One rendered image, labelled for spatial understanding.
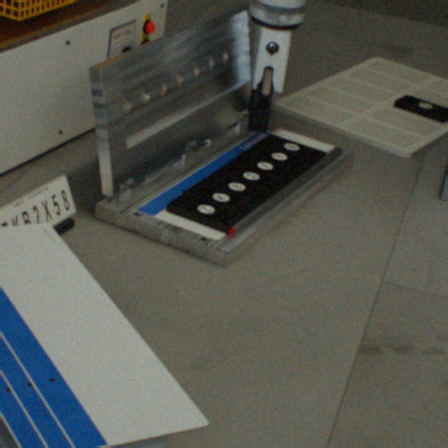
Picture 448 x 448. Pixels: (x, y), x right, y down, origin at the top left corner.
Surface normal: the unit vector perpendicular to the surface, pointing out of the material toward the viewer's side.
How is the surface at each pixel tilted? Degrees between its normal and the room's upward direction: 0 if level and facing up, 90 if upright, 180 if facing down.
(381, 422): 0
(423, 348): 0
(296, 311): 0
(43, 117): 90
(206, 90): 76
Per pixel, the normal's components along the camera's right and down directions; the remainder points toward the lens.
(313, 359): 0.14, -0.88
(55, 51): 0.87, 0.32
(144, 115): 0.88, 0.11
